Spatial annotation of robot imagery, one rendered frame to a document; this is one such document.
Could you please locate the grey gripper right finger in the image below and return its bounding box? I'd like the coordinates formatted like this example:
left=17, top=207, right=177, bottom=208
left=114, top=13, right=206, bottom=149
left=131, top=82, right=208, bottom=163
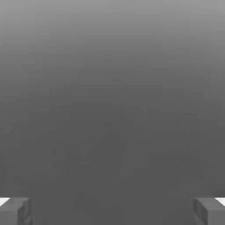
left=192, top=197, right=225, bottom=225

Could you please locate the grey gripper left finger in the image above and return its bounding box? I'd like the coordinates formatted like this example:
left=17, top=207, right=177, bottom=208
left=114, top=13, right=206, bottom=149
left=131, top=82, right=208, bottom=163
left=0, top=197, right=33, bottom=225

